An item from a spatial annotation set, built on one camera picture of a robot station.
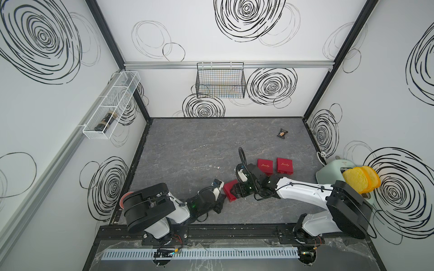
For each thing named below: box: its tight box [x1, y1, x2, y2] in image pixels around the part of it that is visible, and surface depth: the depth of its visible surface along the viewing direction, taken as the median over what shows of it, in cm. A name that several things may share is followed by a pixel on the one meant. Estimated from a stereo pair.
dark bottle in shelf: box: [94, 111, 118, 134], surface depth 68 cm
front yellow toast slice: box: [342, 167, 369, 195], surface depth 72 cm
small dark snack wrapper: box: [276, 128, 289, 139], surface depth 113 cm
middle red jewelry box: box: [257, 158, 275, 177], surface depth 95 cm
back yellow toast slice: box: [361, 165, 381, 193], surface depth 70 cm
